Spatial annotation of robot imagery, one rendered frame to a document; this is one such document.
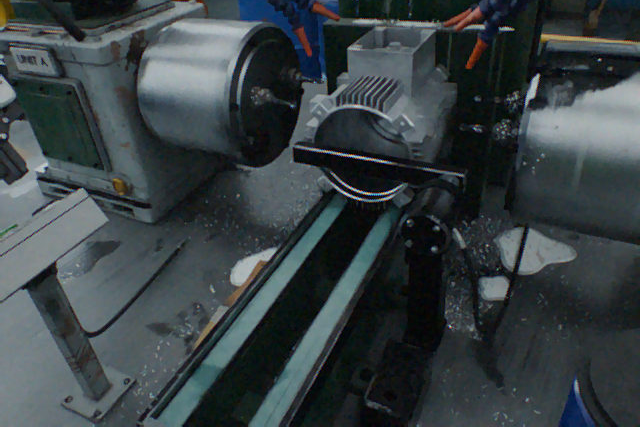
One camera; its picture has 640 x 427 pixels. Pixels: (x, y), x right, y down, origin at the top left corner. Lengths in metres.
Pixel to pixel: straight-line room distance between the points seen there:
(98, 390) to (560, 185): 0.64
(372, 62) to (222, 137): 0.26
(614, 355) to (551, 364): 0.54
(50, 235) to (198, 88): 0.34
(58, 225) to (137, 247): 0.40
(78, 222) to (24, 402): 0.30
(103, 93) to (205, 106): 0.21
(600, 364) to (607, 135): 0.44
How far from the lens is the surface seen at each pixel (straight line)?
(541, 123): 0.63
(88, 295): 0.93
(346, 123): 0.85
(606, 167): 0.63
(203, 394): 0.57
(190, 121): 0.83
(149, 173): 0.99
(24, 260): 0.59
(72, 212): 0.62
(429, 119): 0.70
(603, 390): 0.20
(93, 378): 0.74
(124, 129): 0.95
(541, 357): 0.76
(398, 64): 0.73
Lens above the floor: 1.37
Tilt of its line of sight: 34 degrees down
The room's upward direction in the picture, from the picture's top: 5 degrees counter-clockwise
